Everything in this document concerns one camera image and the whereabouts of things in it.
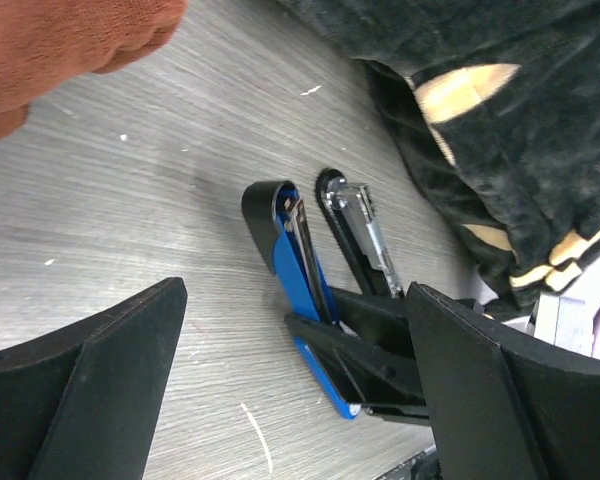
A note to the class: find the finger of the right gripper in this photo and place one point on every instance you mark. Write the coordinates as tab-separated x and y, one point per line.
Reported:
377	320
357	376

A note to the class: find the black floral plush blanket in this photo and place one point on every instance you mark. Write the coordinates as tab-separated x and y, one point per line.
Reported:
494	107

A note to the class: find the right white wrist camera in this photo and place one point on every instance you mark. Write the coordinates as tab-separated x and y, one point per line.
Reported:
567	323

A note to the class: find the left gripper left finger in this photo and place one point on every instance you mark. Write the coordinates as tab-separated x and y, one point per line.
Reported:
82	402

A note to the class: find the blue stapler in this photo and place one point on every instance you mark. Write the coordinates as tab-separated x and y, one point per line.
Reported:
276	218

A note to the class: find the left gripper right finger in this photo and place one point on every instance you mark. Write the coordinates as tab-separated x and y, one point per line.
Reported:
503	404

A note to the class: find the brown folded cloth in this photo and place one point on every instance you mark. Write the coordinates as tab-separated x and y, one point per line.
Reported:
45	43

